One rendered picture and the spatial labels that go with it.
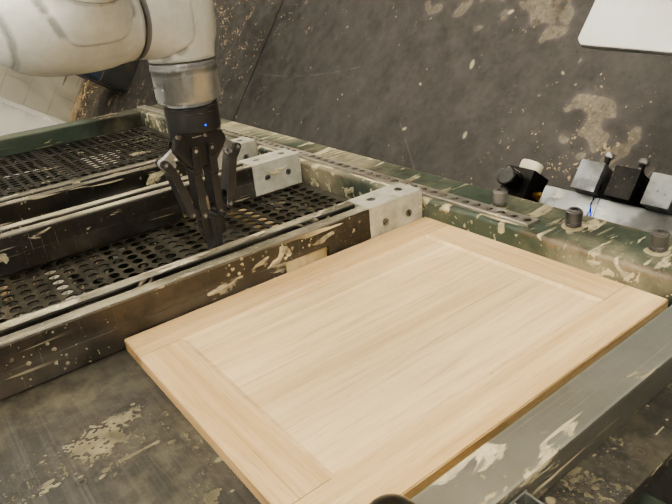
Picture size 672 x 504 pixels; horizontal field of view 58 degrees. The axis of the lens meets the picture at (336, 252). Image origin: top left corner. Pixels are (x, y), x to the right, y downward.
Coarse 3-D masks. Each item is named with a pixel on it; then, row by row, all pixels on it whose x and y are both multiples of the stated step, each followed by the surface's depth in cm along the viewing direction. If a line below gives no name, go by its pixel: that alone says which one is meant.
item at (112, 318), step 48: (384, 192) 108; (240, 240) 93; (288, 240) 93; (336, 240) 99; (144, 288) 81; (192, 288) 85; (240, 288) 90; (0, 336) 74; (48, 336) 74; (96, 336) 78; (0, 384) 72
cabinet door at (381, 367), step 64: (384, 256) 97; (448, 256) 95; (512, 256) 93; (192, 320) 83; (256, 320) 82; (320, 320) 81; (384, 320) 80; (448, 320) 78; (512, 320) 77; (576, 320) 75; (640, 320) 74; (192, 384) 70; (256, 384) 69; (320, 384) 68; (384, 384) 67; (448, 384) 66; (512, 384) 65; (256, 448) 60; (320, 448) 59; (384, 448) 58; (448, 448) 57
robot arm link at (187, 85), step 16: (176, 64) 78; (192, 64) 78; (208, 64) 80; (160, 80) 79; (176, 80) 79; (192, 80) 79; (208, 80) 80; (160, 96) 81; (176, 96) 80; (192, 96) 80; (208, 96) 81
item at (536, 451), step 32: (608, 352) 65; (640, 352) 65; (576, 384) 61; (608, 384) 61; (640, 384) 61; (544, 416) 57; (576, 416) 57; (608, 416) 58; (480, 448) 54; (512, 448) 54; (544, 448) 54; (576, 448) 55; (448, 480) 51; (480, 480) 51; (512, 480) 51; (544, 480) 53
